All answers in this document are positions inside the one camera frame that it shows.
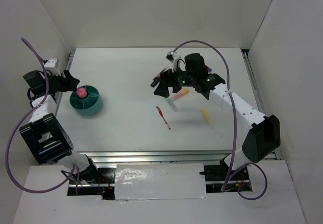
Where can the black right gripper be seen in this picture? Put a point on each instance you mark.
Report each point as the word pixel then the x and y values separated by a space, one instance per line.
pixel 162 89

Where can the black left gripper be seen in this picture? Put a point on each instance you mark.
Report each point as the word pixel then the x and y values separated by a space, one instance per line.
pixel 69 83

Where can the pink black highlighter marker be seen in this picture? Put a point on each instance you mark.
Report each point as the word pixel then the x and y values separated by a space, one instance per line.
pixel 155 81

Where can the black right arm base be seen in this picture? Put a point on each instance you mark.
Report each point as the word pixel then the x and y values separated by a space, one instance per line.
pixel 218 172

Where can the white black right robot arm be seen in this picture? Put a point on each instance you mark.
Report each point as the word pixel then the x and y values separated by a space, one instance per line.
pixel 262 132

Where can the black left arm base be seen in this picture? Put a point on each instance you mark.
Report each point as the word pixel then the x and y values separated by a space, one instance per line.
pixel 94 175

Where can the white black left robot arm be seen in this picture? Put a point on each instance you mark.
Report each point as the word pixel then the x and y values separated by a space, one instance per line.
pixel 44 135

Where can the orange pink highlighter marker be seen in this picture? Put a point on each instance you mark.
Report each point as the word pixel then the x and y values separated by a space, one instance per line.
pixel 180 94

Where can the green highlighter marker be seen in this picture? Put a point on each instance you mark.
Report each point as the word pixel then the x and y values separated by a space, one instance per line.
pixel 171 104

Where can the red pen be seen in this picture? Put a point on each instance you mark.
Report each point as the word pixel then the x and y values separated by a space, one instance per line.
pixel 162 116

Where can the teal round desk organizer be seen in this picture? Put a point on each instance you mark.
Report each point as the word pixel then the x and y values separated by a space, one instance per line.
pixel 89 106

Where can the yellow highlighter marker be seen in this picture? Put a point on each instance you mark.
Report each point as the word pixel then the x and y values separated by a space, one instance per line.
pixel 207 117

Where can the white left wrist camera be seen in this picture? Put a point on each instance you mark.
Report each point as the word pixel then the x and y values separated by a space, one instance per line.
pixel 52 66

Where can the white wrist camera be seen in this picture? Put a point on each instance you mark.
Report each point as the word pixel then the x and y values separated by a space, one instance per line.
pixel 174 59
pixel 52 66

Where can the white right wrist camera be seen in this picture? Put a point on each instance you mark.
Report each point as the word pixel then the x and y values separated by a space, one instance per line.
pixel 174 59

